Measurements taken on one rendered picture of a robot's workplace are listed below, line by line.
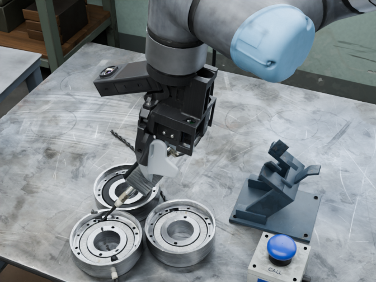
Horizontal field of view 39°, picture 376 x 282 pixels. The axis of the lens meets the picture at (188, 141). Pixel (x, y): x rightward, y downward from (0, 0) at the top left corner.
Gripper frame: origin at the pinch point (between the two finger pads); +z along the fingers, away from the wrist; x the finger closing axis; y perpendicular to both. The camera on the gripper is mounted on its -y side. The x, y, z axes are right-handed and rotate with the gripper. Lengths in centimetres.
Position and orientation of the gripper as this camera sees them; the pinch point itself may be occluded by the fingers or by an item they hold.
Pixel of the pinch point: (151, 164)
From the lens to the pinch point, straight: 80.1
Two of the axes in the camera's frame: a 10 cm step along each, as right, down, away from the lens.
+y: 9.0, 3.6, -2.4
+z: -1.0, 7.2, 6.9
